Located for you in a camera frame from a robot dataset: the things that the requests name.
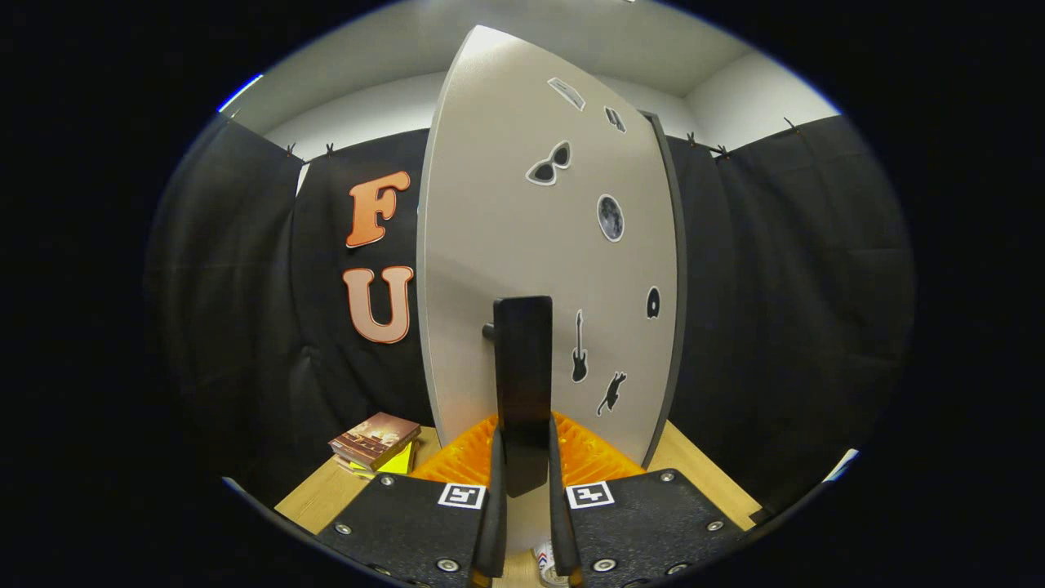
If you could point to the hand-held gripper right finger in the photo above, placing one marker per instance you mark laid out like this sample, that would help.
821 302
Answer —
562 531

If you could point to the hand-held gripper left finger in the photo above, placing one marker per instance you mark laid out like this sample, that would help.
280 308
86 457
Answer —
494 531

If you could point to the white canvas shoe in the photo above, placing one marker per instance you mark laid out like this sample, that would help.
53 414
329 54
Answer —
544 559

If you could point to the yellow book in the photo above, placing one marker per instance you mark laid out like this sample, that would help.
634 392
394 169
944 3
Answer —
400 461

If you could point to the brown book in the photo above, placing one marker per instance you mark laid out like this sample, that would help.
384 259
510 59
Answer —
375 437

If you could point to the black backdrop cloth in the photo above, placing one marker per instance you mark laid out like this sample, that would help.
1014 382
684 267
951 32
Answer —
784 310

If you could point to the row of black cloth clips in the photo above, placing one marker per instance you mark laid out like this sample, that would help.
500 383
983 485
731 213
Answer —
722 151

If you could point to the ceiling light strip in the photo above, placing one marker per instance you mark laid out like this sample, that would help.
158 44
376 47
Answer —
241 92

